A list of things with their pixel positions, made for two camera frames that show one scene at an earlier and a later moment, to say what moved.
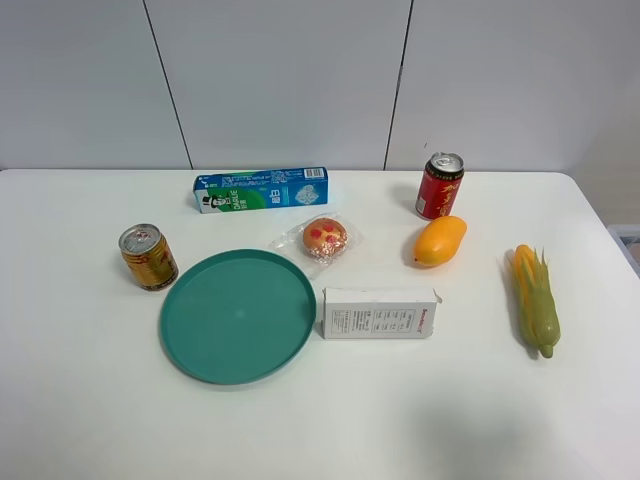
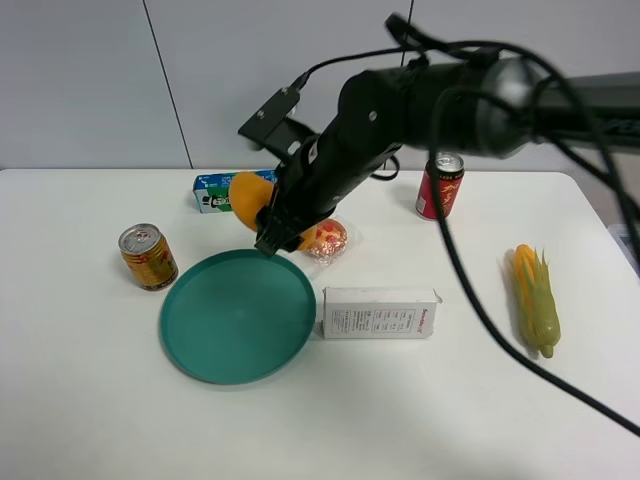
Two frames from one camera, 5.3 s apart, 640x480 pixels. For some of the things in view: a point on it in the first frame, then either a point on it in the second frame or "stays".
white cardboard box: x=379 y=313 stays
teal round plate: x=236 y=316 stays
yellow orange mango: x=439 y=241 -> x=250 y=193
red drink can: x=440 y=186 stays
